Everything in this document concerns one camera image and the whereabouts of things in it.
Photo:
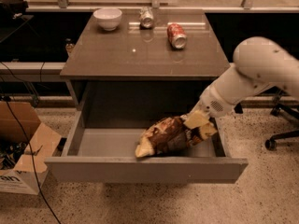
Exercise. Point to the red soda can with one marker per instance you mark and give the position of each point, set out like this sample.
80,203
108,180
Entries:
176,36

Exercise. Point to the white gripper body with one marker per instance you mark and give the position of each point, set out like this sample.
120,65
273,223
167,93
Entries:
210,103

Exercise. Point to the cardboard box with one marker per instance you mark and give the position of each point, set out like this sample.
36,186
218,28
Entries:
25,143

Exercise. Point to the black bag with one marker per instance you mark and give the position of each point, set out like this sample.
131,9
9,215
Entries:
11,9

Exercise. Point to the grey cabinet counter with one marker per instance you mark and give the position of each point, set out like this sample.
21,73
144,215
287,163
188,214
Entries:
130,53

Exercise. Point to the grey open drawer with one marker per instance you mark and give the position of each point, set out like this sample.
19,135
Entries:
117,133

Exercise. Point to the brown chip bag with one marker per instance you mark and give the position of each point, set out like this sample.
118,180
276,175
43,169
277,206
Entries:
168,135

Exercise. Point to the small bottle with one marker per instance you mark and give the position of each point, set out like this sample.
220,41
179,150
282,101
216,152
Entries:
69,45

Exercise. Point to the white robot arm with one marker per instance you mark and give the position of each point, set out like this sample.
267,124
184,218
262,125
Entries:
258,65

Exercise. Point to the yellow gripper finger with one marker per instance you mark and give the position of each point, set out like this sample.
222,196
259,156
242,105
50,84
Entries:
207,130
195,119

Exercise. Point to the white bowl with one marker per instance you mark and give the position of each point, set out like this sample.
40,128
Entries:
108,18

